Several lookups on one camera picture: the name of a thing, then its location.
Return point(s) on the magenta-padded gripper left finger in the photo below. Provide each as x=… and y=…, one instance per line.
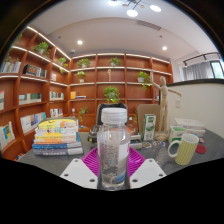
x=78, y=173

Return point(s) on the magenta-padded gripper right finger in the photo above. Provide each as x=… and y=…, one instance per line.
x=146, y=173

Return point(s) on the clear plastic water bottle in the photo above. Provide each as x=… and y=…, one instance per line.
x=113, y=150

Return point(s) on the colourful book stack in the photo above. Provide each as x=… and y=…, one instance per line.
x=56, y=136

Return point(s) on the yellow striped white mug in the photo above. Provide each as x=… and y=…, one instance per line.
x=186, y=150

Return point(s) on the green and white carton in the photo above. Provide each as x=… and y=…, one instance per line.
x=149, y=126

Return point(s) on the flat round red coaster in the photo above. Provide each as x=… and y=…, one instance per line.
x=201, y=149

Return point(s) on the tan chair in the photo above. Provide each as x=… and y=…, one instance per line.
x=146, y=110

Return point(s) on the chair with dark jacket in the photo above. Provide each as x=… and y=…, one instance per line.
x=103, y=111

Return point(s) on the wooden artist mannequin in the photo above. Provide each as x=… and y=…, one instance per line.
x=162, y=100

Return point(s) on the wooden shelf unit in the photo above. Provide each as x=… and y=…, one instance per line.
x=36, y=96

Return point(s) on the grey curtain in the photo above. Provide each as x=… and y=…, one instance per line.
x=196, y=70

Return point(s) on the window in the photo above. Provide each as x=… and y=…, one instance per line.
x=218, y=70

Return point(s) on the round recessed ceiling light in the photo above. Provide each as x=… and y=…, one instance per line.
x=164, y=48
x=79, y=42

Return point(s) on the ceiling air vent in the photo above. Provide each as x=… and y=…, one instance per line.
x=148, y=25

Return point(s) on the branched ceiling lamp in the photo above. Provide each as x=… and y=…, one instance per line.
x=132, y=13

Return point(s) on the white wall switch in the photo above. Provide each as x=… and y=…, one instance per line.
x=178, y=103

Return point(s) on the black ceiling track rail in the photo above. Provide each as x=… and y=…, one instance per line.
x=200, y=56

